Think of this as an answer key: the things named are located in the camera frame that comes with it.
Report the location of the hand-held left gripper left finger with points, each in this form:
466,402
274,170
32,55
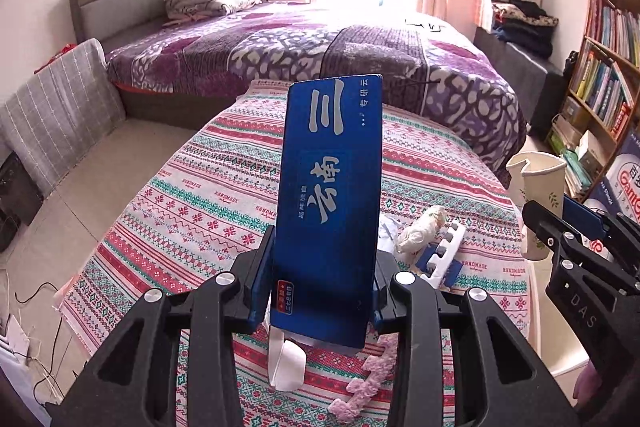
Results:
260,279

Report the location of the stack of floor books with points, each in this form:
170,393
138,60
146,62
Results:
575,157

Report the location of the purple patterned blanket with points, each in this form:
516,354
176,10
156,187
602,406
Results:
300,42

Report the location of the pink foam strip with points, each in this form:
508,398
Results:
367,377

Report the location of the grey bed headboard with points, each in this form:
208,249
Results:
100,7

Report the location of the blue and white printed carton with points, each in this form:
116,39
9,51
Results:
631,187

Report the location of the black floor box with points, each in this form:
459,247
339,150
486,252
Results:
17,202

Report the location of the dark bench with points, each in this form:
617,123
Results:
525,67

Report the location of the blue cardboard carton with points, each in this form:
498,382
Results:
330,207

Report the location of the striped patterned tablecloth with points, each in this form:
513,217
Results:
200,217

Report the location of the pile of folded clothes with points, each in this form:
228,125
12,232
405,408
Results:
522,22

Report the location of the crumpled white paper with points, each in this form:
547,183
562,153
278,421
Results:
391,232

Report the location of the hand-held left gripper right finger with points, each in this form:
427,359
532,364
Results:
378,313

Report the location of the rows of shelf books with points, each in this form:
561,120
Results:
607,72

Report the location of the tissue wad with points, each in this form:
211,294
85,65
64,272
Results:
417,234

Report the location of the black bag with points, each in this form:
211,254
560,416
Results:
571,64

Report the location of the person's right hand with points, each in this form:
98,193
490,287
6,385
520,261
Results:
585,387

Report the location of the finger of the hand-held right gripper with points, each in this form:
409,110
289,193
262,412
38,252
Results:
545,227
587,217

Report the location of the wooden bookshelf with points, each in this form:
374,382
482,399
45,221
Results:
600,52

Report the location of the folded white paper strip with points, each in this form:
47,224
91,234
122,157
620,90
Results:
287,362

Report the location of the grey checked chair cover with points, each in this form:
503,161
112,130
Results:
55,107

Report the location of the torn white paper cup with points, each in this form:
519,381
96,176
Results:
537,182

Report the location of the white plastic bin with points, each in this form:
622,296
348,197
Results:
565,347

